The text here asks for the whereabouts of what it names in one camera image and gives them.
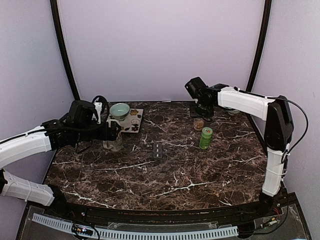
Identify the black front rail base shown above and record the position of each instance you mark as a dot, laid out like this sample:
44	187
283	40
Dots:
116	201

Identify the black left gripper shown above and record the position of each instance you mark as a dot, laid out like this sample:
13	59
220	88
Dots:
104	136

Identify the beige ceramic mug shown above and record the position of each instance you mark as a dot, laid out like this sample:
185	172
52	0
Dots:
114	145

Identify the grey weekly pill organizer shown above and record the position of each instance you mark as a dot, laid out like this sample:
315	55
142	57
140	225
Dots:
157	150

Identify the green pill bottle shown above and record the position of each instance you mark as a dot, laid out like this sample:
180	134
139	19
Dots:
205	139

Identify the small celadon bowl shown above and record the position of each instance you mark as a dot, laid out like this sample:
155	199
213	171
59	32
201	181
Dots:
232	111

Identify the black corner frame post right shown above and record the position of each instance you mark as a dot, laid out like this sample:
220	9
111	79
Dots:
260	45

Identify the square floral ceramic plate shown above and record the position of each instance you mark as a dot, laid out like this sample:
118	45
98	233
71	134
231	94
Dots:
132	122

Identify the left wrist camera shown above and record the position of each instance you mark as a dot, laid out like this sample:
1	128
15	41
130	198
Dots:
101	106

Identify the black corner frame post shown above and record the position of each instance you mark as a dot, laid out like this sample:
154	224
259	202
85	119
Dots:
260	45
63	49

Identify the celadon bowl on plate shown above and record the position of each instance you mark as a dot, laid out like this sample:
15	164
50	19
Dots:
119	111

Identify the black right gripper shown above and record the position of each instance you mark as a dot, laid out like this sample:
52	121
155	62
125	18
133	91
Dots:
193	113

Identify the white slotted cable duct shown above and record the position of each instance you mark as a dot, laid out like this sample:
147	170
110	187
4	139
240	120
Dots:
126	231

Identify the black corner frame post left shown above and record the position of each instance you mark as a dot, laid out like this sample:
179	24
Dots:
63	49

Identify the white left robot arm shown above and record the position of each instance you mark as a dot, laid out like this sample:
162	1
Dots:
49	136

